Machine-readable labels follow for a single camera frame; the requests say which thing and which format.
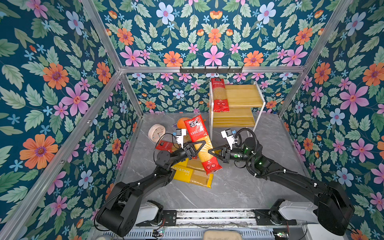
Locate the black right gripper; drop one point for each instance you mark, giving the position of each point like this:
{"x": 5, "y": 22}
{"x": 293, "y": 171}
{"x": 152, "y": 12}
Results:
{"x": 226, "y": 153}

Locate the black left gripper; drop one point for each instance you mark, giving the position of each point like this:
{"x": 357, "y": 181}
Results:
{"x": 189, "y": 150}

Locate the red spaghetti bag under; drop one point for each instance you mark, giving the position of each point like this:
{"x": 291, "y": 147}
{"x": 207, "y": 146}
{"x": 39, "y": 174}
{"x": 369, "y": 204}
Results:
{"x": 210, "y": 164}

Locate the red spaghetti bag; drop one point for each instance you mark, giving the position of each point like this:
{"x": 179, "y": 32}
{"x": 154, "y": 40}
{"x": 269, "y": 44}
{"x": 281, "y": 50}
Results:
{"x": 220, "y": 98}
{"x": 166, "y": 146}

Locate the red spaghetti bag front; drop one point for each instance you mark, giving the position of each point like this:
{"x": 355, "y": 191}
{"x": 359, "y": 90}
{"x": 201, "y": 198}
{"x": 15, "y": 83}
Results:
{"x": 220, "y": 98}

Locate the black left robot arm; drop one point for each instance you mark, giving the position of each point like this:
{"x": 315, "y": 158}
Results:
{"x": 120, "y": 211}

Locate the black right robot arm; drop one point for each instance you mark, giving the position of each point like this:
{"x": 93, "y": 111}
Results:
{"x": 327, "y": 204}

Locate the white wooden two-tier shelf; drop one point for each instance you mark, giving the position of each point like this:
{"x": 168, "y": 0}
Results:
{"x": 246, "y": 104}

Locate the orange plush whale toy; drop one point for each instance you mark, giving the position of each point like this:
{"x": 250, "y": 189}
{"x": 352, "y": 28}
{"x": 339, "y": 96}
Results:
{"x": 181, "y": 122}

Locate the yellow Pastatime bag middle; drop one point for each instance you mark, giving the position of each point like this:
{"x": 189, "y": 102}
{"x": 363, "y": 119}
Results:
{"x": 194, "y": 164}

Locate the yellow pastatime bag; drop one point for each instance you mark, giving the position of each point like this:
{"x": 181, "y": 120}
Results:
{"x": 191, "y": 176}
{"x": 194, "y": 164}

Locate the yellow Pastatime bag lower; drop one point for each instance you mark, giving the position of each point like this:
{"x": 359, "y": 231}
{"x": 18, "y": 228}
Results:
{"x": 191, "y": 176}

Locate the round pink alarm clock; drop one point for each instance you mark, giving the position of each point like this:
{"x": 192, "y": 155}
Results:
{"x": 156, "y": 132}

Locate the beige padded object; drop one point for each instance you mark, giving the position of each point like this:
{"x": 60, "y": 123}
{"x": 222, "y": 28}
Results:
{"x": 221, "y": 235}

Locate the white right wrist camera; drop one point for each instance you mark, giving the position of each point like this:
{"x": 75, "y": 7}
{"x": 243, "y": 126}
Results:
{"x": 229, "y": 135}

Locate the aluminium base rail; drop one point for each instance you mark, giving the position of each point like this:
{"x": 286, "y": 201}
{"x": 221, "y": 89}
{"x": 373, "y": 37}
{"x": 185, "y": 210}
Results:
{"x": 216, "y": 217}

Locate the black hook rail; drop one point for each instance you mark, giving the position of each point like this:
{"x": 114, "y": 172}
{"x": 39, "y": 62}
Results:
{"x": 211, "y": 70}

